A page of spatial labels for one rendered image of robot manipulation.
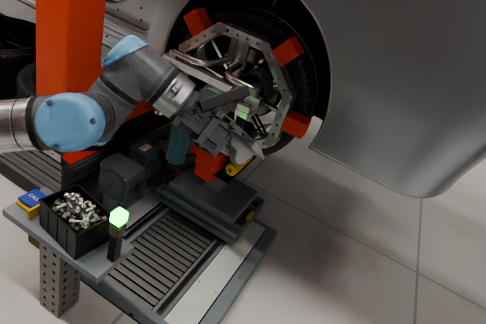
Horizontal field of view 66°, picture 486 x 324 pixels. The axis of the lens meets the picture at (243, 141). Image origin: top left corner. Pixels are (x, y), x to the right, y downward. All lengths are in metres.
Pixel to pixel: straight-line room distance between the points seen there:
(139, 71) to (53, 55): 0.80
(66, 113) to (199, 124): 0.27
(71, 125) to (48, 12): 0.90
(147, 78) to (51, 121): 0.20
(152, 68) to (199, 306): 1.21
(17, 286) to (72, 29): 1.06
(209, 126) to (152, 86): 0.14
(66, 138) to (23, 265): 1.34
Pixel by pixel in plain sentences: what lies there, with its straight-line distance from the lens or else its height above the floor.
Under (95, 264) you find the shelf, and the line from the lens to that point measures 1.33.
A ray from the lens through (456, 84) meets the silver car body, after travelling 1.46.
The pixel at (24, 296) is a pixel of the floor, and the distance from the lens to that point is 1.84.
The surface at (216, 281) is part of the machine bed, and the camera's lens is 1.83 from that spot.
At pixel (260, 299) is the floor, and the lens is 1.94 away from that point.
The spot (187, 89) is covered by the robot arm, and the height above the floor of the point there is 1.18.
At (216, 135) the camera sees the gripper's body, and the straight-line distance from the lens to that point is 0.77.
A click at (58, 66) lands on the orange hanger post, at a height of 0.87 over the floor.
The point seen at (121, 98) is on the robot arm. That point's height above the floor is 1.14.
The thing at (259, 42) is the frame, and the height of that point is 1.11.
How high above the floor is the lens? 1.49
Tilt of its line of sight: 30 degrees down
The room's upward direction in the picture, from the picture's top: 18 degrees clockwise
